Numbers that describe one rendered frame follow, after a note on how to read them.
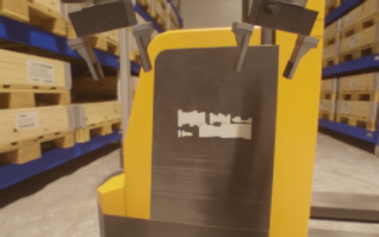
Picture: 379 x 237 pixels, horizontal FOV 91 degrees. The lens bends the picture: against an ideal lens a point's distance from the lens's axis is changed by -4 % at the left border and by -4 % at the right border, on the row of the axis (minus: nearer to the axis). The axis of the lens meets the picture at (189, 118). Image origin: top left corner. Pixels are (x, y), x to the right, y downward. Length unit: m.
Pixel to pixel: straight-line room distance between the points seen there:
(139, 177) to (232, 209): 0.32
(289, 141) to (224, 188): 0.25
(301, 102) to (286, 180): 0.25
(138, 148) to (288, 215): 0.55
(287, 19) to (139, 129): 0.50
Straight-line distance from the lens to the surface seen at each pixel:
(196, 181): 0.65
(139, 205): 0.75
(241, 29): 0.46
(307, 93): 0.68
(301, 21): 0.50
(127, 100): 1.09
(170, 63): 0.62
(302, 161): 0.72
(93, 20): 0.49
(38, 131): 1.64
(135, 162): 0.69
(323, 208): 1.37
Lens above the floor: 0.70
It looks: 7 degrees down
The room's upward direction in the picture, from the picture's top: straight up
